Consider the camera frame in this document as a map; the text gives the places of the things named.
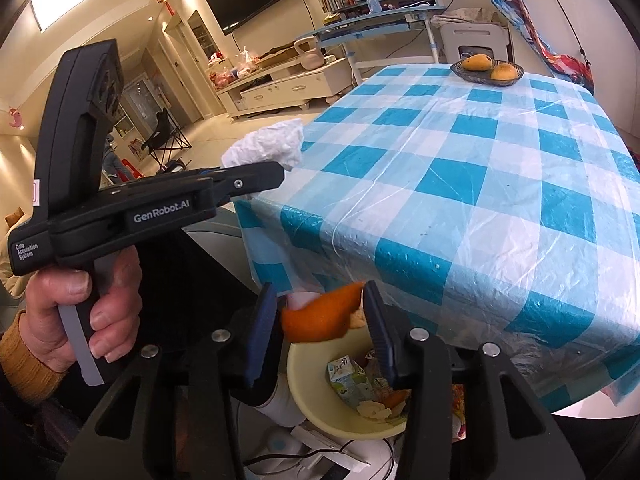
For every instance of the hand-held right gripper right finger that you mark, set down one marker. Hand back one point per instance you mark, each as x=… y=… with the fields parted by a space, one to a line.
x=380 y=332

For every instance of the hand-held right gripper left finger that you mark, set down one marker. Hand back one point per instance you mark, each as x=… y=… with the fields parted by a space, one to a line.
x=262 y=332

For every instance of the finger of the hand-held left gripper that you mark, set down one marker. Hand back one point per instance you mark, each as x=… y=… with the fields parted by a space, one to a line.
x=255 y=177

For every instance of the large white tissue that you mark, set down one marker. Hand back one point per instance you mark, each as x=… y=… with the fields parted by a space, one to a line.
x=270 y=145

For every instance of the green white drink carton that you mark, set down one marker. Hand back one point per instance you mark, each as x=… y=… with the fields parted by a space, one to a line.
x=350 y=380

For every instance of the orange peel with white pith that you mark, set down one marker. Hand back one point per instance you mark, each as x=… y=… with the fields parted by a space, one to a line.
x=320 y=320

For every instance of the yellow plastic bin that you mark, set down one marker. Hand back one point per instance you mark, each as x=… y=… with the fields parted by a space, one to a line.
x=310 y=385

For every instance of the person's left forearm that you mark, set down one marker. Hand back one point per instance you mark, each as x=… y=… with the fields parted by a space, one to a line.
x=22 y=365

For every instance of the person's left hand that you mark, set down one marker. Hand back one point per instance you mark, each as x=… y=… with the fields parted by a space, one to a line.
x=45 y=310

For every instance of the small orange peel scrap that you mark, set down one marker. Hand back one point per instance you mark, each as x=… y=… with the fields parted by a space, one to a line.
x=395 y=399

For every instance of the pale peel piece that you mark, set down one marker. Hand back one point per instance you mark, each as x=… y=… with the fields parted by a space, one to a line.
x=374 y=410

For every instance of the cream TV cabinet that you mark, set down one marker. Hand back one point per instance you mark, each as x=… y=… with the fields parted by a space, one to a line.
x=290 y=85

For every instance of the black folding camp chair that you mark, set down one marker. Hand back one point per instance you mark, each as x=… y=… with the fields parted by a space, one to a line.
x=165 y=135

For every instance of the red snack bags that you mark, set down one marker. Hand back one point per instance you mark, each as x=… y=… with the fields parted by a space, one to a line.
x=235 y=67

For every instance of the white power strip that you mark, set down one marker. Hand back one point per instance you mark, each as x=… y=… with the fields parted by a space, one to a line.
x=330 y=447

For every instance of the beige kettlebell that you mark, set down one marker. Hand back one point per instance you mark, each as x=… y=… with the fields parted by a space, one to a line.
x=310 y=55

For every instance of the blue white checked tablecloth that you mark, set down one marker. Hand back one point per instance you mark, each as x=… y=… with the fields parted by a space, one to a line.
x=450 y=185

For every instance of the blue study desk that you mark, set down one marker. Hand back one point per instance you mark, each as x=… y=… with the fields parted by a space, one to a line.
x=380 y=17

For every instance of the yellow mango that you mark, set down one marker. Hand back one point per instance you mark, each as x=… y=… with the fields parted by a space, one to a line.
x=476 y=62

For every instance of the woven fruit basket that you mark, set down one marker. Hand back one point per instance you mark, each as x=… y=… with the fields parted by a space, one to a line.
x=485 y=80

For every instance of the beige cloth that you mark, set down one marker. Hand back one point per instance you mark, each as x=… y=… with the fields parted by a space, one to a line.
x=462 y=16

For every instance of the round orange fruit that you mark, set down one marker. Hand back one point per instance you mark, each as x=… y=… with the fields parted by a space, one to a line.
x=503 y=72

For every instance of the colourful printed chair cover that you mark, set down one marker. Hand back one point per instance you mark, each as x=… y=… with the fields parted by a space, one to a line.
x=535 y=40

